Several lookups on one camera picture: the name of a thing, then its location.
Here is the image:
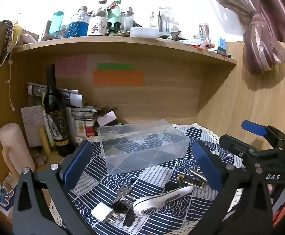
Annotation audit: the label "white charger plug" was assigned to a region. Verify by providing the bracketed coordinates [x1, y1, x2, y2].
[91, 202, 124, 224]

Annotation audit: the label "dark wine bottle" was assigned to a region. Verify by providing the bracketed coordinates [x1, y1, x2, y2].
[42, 64, 76, 157]

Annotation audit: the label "clear plastic storage box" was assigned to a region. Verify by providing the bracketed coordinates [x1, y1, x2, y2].
[98, 119, 191, 175]

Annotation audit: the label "wooden shelf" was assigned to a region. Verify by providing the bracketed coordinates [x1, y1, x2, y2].
[10, 36, 237, 68]

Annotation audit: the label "stack of small boxes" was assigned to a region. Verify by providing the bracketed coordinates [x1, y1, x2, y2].
[70, 104, 101, 139]

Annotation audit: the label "black lace ribbon roll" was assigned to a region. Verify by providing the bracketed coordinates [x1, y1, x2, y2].
[0, 20, 13, 66]

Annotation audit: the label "white oval handheld device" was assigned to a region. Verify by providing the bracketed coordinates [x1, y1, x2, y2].
[132, 185, 195, 216]

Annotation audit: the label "pink sticky note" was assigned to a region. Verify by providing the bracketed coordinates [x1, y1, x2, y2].
[55, 56, 87, 78]

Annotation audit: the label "clear bottle with illustrated label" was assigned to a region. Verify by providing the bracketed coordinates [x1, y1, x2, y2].
[87, 0, 109, 37]

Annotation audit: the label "blue patterned lace-edged tablecloth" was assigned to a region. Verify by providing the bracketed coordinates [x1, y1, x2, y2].
[49, 123, 246, 235]

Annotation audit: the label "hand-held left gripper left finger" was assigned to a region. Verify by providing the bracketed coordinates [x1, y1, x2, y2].
[12, 140, 95, 235]

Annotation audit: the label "pink curtain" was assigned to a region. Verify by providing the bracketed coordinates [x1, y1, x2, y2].
[201, 0, 285, 75]

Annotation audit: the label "handwritten white note paper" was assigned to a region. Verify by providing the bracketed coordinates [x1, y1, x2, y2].
[21, 105, 47, 148]

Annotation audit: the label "blue cartoon sticker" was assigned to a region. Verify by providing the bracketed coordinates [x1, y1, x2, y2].
[0, 174, 19, 212]

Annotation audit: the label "clear glass jar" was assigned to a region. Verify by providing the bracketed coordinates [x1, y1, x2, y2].
[194, 23, 211, 43]

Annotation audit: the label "blue and black small box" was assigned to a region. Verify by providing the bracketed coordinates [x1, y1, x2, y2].
[217, 37, 227, 55]

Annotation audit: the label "glass bottle with blue beads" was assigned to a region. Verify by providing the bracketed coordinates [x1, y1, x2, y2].
[66, 6, 89, 38]

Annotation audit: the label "black round wristwatch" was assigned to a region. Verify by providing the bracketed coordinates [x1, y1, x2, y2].
[111, 197, 134, 215]

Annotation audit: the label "translucent lidded plastic container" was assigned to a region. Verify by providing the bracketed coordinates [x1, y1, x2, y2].
[130, 27, 159, 40]

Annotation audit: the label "white paper card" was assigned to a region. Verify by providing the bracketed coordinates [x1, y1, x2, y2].
[96, 111, 117, 127]

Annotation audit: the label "yellow ribbon roll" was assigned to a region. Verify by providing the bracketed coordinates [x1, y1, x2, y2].
[10, 22, 23, 52]

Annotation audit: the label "black gold lighter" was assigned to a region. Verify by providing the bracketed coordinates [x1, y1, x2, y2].
[177, 168, 208, 189]

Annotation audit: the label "rolled printed papers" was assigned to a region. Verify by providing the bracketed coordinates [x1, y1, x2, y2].
[27, 82, 84, 108]

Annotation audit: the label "white hanging cable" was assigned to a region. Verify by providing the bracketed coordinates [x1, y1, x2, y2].
[7, 51, 16, 112]

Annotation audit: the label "silver keys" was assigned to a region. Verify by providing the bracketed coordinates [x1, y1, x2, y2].
[113, 184, 132, 202]

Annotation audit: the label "green sticky note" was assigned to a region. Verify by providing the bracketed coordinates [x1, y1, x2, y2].
[97, 63, 135, 71]

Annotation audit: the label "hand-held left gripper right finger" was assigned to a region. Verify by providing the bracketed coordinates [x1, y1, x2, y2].
[192, 140, 275, 235]

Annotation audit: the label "green paper-wrapped bottle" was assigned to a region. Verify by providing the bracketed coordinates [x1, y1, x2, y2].
[107, 0, 123, 33]

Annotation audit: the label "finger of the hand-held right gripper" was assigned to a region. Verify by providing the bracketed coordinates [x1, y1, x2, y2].
[241, 120, 285, 152]
[219, 134, 259, 164]

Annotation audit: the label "teal plastic bottle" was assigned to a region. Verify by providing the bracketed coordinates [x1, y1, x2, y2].
[49, 11, 66, 36]

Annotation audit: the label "orange sticky note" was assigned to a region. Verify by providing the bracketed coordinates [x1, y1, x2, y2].
[93, 70, 144, 87]

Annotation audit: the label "yellow tube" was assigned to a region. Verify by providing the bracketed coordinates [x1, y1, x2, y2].
[39, 127, 52, 155]

